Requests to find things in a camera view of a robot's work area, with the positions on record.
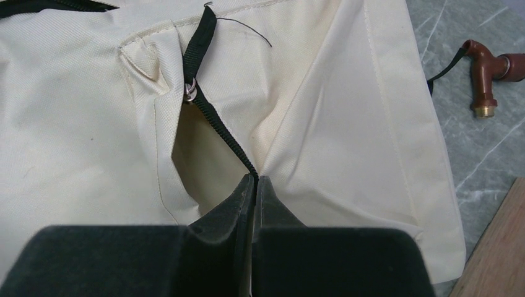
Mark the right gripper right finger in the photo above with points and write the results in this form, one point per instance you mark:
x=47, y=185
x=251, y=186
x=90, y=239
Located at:
x=292, y=259

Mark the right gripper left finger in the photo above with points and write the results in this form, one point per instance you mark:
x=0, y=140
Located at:
x=206, y=258

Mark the beige canvas backpack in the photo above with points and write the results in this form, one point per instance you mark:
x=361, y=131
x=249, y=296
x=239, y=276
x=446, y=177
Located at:
x=150, y=112

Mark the wooden board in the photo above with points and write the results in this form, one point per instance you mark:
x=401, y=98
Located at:
x=496, y=266

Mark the brown T-shaped clip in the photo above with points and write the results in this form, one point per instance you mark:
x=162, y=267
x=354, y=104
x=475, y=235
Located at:
x=487, y=68

